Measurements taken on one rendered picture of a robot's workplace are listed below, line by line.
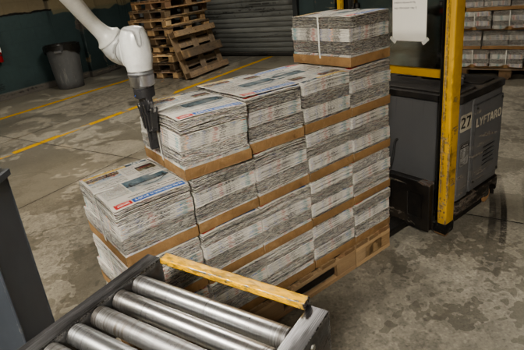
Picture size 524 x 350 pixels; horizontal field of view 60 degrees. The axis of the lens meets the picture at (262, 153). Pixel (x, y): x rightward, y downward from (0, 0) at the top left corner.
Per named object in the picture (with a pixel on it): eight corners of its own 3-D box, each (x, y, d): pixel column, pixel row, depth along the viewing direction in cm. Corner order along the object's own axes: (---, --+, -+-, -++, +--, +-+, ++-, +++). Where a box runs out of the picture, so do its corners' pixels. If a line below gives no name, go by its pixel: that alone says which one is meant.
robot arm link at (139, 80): (146, 67, 168) (149, 83, 171) (122, 72, 163) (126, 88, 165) (157, 68, 162) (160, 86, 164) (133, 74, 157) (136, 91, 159)
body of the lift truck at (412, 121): (360, 194, 320) (357, 82, 292) (406, 169, 351) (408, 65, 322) (453, 228, 268) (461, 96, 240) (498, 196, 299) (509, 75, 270)
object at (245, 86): (195, 87, 202) (195, 85, 201) (248, 75, 217) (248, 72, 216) (242, 100, 173) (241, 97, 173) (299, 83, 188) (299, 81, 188)
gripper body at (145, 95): (157, 85, 163) (162, 110, 167) (147, 83, 170) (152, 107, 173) (138, 90, 159) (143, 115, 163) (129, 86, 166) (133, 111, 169)
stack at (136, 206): (120, 346, 206) (75, 179, 176) (306, 241, 271) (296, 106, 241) (160, 400, 177) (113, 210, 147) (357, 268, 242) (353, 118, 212)
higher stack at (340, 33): (306, 242, 271) (288, 15, 224) (340, 222, 287) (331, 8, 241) (356, 268, 242) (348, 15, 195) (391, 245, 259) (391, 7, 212)
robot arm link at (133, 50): (160, 68, 161) (146, 65, 171) (152, 23, 156) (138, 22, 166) (130, 75, 156) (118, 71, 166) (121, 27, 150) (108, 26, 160)
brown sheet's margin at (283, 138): (203, 136, 209) (201, 126, 207) (253, 119, 224) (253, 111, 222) (249, 155, 180) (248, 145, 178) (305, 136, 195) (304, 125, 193)
